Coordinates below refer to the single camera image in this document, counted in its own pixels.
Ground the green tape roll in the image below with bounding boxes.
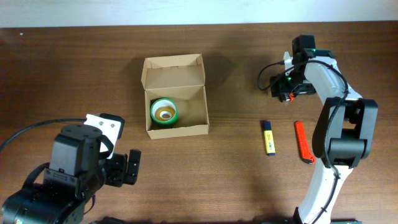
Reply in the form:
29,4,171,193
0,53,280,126
150,98,179,128

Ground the brown cardboard box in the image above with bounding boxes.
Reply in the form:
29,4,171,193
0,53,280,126
141,54,210,139

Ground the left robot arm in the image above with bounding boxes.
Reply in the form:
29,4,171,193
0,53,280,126
1,113,141,223

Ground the orange utility knife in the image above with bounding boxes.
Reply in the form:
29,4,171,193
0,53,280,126
294,121,315,164

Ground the yellow clear tape roll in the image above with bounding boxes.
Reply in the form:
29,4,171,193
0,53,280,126
155,106,176,122

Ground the yellow highlighter with dark cap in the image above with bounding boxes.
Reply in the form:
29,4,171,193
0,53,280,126
263,121,275,156

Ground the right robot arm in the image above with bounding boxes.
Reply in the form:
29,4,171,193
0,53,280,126
270,35,378,223

